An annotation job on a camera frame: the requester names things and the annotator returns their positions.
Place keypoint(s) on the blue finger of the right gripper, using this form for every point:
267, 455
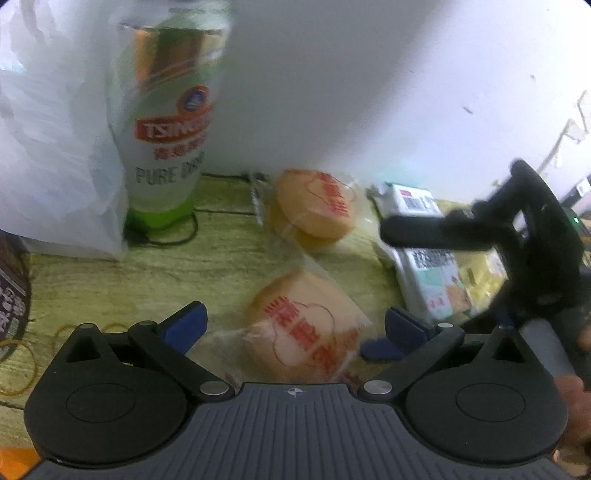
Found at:
456, 231
380, 350

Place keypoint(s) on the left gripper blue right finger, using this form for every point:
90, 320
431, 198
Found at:
424, 347

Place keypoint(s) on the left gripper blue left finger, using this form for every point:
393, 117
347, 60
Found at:
165, 344

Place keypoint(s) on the walnut biscuit pack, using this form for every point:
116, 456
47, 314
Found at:
430, 283

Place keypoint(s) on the packaged egg cake front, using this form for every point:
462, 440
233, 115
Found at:
296, 325

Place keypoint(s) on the packaged egg cake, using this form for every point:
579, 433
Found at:
296, 325
314, 209

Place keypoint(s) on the person right hand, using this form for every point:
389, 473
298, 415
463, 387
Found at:
577, 398

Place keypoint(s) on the clear wrapped cracker pack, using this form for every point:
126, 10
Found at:
483, 273

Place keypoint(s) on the green white snack pack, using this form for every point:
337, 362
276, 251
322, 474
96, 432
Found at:
394, 199

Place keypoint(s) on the purple lidded porridge can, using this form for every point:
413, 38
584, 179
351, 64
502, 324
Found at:
15, 292

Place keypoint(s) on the white plastic bag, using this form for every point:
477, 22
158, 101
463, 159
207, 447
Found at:
62, 183

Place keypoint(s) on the orange mooncake gift box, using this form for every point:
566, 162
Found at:
18, 458

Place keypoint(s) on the Tsingtao beer can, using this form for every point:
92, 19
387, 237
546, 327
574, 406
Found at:
165, 60

